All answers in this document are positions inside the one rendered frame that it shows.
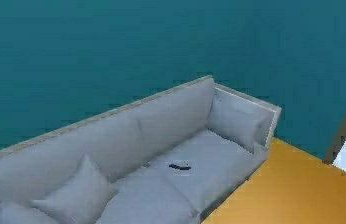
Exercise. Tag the grey sofa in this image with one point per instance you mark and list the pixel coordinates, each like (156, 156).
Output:
(167, 133)

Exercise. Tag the black remote control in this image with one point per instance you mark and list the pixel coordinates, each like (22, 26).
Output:
(180, 167)

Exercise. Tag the grey square cushion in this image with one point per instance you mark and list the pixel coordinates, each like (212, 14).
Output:
(77, 196)

